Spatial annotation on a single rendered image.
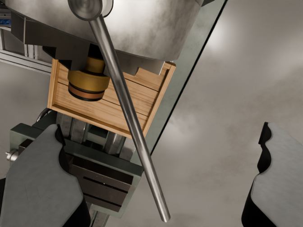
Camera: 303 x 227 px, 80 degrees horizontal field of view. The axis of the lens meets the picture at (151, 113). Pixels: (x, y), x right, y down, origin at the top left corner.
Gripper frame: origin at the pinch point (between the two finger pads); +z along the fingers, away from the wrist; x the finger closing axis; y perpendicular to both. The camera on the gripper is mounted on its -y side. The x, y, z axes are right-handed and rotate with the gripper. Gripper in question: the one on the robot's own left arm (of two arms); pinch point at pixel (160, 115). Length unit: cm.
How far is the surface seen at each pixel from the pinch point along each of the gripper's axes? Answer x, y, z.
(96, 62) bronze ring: -11.4, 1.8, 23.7
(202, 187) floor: 50, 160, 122
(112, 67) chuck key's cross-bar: -4.0, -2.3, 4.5
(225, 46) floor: 51, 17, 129
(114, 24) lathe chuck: -4.8, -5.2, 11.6
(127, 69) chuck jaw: -5.6, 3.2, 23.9
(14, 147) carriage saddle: -56, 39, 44
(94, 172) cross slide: -23, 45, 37
